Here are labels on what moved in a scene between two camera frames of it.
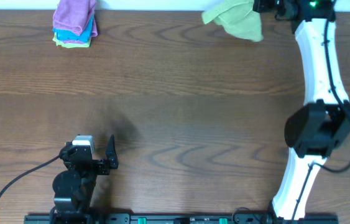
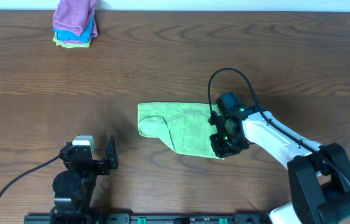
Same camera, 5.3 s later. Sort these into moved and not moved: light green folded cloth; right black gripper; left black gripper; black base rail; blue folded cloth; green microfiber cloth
Moved: right black gripper; green microfiber cloth
Not moved: light green folded cloth; blue folded cloth; black base rail; left black gripper
